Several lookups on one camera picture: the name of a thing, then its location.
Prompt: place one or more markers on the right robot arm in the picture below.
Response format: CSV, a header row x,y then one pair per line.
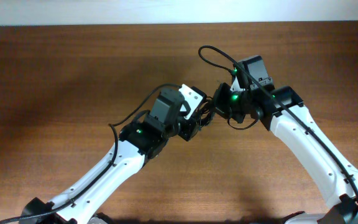
x,y
283,112

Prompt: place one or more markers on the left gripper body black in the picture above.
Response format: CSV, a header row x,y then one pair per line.
x,y
188,130

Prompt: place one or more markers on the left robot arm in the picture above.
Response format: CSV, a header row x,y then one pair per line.
x,y
138,142

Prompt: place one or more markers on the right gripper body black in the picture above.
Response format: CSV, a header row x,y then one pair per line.
x,y
221,101

